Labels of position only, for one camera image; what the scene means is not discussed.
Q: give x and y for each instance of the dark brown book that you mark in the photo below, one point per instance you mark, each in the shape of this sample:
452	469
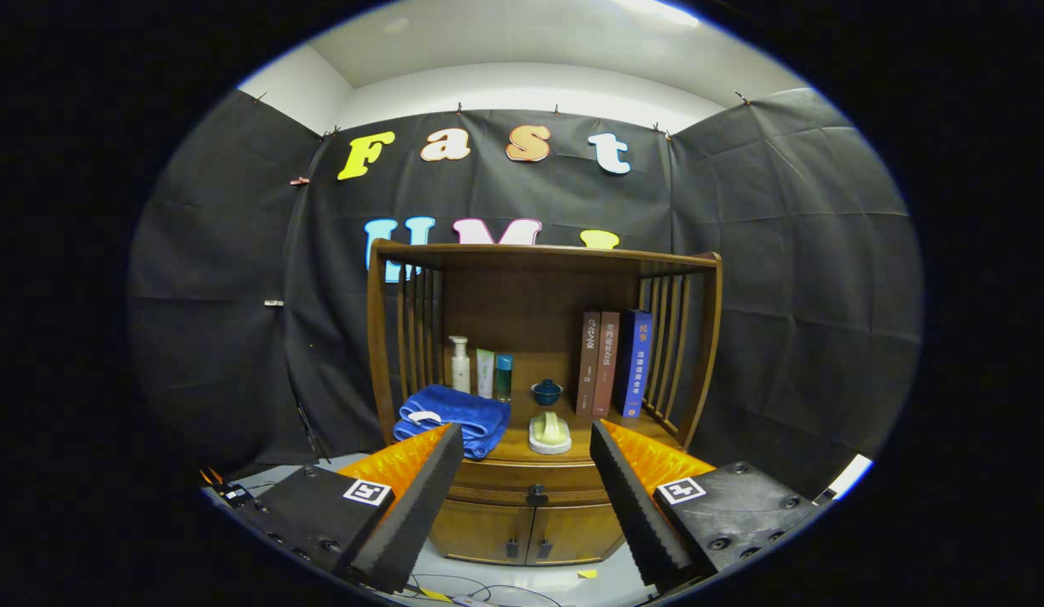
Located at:
588	362

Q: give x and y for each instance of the white pump bottle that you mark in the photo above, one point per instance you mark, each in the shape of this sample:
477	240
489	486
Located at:
460	371

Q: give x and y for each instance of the wooden cabinet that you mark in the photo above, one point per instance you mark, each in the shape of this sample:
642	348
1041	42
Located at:
522	312

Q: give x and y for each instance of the blue folded towel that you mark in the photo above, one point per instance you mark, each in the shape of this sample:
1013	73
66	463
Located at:
454	409

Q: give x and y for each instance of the wooden drawer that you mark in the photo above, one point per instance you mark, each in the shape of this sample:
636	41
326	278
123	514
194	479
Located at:
497	485

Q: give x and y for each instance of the blue cap clear bottle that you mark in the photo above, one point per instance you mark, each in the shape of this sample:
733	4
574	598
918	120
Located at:
504	379

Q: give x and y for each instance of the blue book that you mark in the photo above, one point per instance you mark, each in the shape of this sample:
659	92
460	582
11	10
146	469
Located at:
638	362

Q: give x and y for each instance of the white green tube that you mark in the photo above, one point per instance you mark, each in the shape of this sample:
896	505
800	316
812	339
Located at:
486	375

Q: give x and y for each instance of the blue lidded teacup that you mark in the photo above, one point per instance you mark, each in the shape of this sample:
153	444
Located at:
547	394

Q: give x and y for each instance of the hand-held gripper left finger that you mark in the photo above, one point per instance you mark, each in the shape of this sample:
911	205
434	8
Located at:
417	523

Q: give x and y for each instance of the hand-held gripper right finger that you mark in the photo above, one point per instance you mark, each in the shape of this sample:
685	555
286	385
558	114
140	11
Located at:
640	514

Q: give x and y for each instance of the wooden countertop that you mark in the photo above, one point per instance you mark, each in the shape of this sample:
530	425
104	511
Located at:
577	432

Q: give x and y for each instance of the reddish brown book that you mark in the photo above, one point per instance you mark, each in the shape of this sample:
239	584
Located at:
606	362

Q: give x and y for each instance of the wooden cabinet door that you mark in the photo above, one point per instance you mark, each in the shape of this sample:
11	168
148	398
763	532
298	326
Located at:
581	531
476	531

